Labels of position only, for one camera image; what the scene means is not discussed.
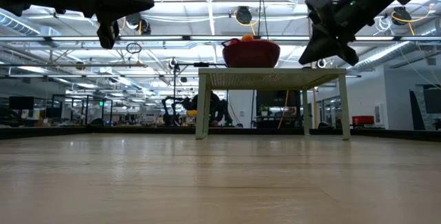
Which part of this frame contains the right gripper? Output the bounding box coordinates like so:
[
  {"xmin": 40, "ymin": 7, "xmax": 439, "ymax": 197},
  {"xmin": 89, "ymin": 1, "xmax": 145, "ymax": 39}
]
[{"xmin": 298, "ymin": 0, "xmax": 400, "ymax": 67}]

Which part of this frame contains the maroon plastic colander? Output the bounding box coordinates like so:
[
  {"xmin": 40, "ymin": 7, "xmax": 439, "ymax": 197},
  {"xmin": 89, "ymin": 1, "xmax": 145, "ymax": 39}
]
[{"xmin": 221, "ymin": 37, "xmax": 281, "ymax": 68}]

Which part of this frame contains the pale green perforated riser table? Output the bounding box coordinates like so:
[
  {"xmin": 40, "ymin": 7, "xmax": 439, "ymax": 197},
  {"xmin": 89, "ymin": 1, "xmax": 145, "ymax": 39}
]
[{"xmin": 195, "ymin": 67, "xmax": 351, "ymax": 141}]

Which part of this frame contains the black computer monitor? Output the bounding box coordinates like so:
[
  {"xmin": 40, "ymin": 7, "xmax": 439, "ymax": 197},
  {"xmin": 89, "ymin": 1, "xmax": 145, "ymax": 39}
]
[
  {"xmin": 8, "ymin": 96, "xmax": 34, "ymax": 111},
  {"xmin": 256, "ymin": 90, "xmax": 301, "ymax": 108}
]

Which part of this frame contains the red storage box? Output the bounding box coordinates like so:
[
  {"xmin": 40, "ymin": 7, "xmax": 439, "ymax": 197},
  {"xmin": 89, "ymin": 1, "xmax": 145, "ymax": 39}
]
[{"xmin": 351, "ymin": 115, "xmax": 375, "ymax": 125}]

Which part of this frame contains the black display panel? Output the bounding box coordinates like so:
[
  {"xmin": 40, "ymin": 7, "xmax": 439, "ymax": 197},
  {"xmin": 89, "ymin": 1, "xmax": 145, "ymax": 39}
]
[{"xmin": 409, "ymin": 88, "xmax": 441, "ymax": 114}]

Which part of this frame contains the black ceiling cable reel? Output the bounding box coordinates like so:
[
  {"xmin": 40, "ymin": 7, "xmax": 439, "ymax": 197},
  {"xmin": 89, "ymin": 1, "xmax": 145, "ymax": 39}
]
[
  {"xmin": 391, "ymin": 6, "xmax": 413, "ymax": 25},
  {"xmin": 124, "ymin": 12, "xmax": 152, "ymax": 35},
  {"xmin": 234, "ymin": 6, "xmax": 254, "ymax": 26}
]

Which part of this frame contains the black hanging cable ring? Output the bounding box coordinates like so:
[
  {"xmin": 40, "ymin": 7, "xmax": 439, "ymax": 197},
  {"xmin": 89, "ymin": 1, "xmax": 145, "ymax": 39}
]
[{"xmin": 125, "ymin": 41, "xmax": 143, "ymax": 54}]

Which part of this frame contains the black aluminium frame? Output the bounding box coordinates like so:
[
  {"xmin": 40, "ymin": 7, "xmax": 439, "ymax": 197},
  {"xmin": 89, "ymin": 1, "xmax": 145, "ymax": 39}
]
[{"xmin": 0, "ymin": 125, "xmax": 441, "ymax": 142}]

